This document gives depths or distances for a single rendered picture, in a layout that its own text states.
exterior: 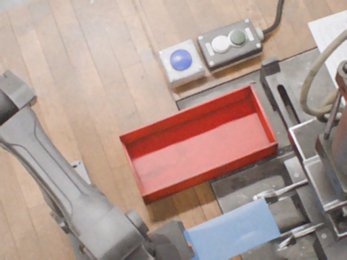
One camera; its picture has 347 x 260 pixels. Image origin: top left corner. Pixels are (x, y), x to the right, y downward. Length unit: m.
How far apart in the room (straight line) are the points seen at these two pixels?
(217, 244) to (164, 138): 0.24
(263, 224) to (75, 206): 0.39
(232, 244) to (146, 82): 0.37
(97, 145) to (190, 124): 0.17
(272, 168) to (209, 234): 0.20
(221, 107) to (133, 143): 0.17
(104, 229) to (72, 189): 0.07
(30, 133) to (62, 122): 0.44
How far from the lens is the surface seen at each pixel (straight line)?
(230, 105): 1.60
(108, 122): 1.61
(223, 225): 1.45
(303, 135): 1.34
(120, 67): 1.65
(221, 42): 1.61
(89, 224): 1.19
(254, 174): 1.57
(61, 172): 1.18
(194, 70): 1.60
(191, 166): 1.57
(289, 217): 1.55
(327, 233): 1.46
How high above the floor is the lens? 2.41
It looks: 69 degrees down
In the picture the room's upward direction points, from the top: 7 degrees counter-clockwise
